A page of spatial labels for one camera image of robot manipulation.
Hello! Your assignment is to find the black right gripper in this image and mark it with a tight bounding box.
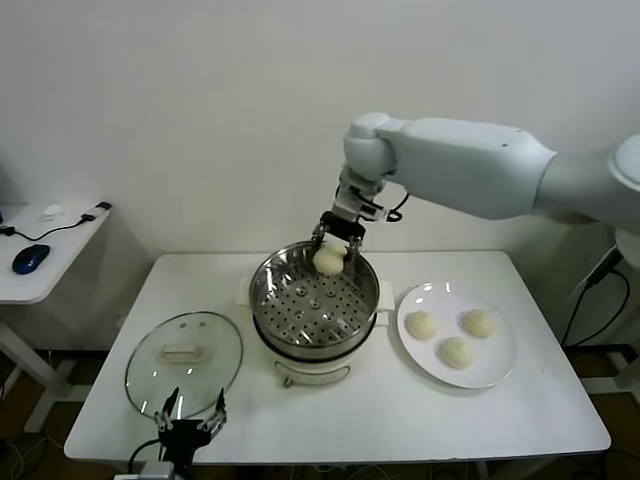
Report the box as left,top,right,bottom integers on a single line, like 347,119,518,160
311,212,365,266

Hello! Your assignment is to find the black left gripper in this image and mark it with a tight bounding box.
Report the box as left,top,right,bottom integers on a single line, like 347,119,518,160
154,386,229,464

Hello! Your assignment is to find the white steamed baozi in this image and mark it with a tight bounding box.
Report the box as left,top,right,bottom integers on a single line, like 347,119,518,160
438,336,475,371
405,310,439,341
460,308,497,340
313,243,346,276

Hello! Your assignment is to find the oval glass lid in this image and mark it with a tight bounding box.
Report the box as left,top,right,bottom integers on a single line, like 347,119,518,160
124,311,245,420

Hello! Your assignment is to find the stainless steel steamer basket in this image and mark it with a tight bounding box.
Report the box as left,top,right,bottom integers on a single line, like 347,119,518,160
248,241,380,362

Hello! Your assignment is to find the white round plate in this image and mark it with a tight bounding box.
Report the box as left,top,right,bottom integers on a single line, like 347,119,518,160
397,282,519,389

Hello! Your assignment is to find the white side desk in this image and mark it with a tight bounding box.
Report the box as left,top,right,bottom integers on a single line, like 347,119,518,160
0,203,114,434

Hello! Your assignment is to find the blue computer mouse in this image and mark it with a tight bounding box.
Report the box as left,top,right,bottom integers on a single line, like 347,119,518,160
12,244,52,275

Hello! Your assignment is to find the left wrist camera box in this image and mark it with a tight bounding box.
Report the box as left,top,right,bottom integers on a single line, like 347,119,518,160
113,462,176,480

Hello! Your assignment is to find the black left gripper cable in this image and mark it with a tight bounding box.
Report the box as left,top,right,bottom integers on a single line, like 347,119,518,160
128,439,164,476

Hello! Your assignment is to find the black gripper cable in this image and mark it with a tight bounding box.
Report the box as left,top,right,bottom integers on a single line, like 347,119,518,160
128,439,164,476
372,183,412,221

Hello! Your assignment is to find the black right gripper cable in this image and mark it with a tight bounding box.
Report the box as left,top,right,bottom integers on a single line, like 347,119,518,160
372,183,412,221

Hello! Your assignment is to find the black cable with adapter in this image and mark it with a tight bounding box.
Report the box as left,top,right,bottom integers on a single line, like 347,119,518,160
0,202,112,241

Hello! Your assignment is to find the black power adapter cable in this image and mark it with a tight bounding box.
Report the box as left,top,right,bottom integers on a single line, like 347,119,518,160
559,249,631,349

